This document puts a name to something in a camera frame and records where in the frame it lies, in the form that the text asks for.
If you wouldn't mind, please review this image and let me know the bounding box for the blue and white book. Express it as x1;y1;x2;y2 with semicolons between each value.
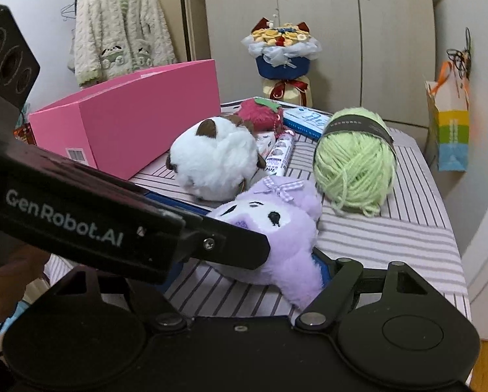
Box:
282;106;334;139

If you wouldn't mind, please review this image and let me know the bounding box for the striped bed sheet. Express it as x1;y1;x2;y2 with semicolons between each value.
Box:
48;100;471;319

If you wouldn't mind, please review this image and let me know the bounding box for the colourful paper gift bag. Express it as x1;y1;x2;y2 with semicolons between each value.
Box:
424;61;471;172

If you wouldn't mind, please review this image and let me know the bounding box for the beige wardrobe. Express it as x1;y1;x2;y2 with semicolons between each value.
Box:
178;0;436;127

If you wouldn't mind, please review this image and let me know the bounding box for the red patterned packet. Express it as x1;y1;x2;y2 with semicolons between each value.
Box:
14;124;37;144

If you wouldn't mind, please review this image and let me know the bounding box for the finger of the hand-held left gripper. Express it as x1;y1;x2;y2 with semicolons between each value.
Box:
182;217;272;271
143;191;212;217

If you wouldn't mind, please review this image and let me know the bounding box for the white round plush toy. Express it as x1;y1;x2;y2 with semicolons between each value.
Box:
165;115;267;202

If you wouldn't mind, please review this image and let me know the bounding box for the person's left hand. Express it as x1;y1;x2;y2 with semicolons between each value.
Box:
0;249;50;337

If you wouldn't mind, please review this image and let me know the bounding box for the small white packet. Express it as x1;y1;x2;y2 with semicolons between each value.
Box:
255;132;276;156

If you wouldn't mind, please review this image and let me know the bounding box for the bunch of hair ties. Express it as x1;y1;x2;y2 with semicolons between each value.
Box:
446;28;472;78

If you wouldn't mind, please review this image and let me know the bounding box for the pink cardboard box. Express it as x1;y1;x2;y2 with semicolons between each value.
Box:
28;59;221;181

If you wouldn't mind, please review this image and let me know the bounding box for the purple plush toy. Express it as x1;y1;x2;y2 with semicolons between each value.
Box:
206;176;324;310

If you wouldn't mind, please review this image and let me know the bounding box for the flower bouquet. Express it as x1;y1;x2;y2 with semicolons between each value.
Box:
241;16;322;109

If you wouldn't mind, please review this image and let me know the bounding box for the green yarn ball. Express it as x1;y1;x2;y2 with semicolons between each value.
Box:
313;107;397;217

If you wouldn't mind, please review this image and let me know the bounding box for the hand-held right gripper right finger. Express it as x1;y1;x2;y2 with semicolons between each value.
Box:
294;248;441;334

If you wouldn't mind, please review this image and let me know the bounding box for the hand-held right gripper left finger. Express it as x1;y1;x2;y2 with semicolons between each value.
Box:
47;259;186;332

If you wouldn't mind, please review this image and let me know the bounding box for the cream fuzzy cardigan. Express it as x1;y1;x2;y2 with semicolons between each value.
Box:
73;0;177;88

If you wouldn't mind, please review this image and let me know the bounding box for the red strawberry plush toy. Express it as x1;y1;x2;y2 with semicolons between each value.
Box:
232;97;284;133

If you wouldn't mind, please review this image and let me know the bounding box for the white patterned candy tube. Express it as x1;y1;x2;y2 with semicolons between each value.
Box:
265;130;295;176

